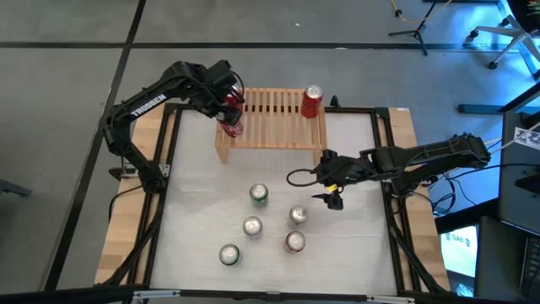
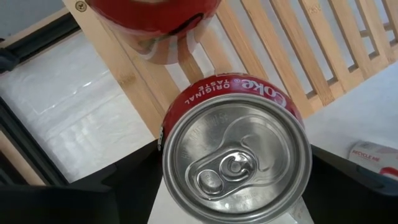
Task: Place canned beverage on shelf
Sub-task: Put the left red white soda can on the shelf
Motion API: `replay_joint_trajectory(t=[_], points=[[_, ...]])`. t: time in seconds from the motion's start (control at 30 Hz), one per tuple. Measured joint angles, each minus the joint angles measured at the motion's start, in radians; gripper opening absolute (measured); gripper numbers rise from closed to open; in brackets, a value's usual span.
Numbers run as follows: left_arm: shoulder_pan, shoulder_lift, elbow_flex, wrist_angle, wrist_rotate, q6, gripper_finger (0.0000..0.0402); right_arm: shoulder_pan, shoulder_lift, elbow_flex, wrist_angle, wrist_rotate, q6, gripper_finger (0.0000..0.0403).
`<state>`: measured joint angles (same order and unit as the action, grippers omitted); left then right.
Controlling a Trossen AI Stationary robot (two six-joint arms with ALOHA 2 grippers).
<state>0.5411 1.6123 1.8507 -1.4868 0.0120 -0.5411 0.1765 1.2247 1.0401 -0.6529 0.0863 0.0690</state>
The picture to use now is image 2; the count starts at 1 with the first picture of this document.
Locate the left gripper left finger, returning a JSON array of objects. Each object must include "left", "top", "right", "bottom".
[{"left": 0, "top": 139, "right": 163, "bottom": 224}]

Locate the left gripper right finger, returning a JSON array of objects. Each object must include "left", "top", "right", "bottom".
[{"left": 302, "top": 144, "right": 398, "bottom": 224}]

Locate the silver Diet Coke can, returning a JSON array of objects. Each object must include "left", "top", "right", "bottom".
[{"left": 348, "top": 140, "right": 398, "bottom": 181}]

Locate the red Coca-Cola can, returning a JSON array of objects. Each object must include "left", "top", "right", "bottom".
[
  {"left": 157, "top": 73, "right": 313, "bottom": 224},
  {"left": 85, "top": 0, "right": 223, "bottom": 65}
]

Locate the wooden slatted shelf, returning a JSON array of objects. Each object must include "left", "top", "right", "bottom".
[{"left": 62, "top": 0, "right": 398, "bottom": 139}]

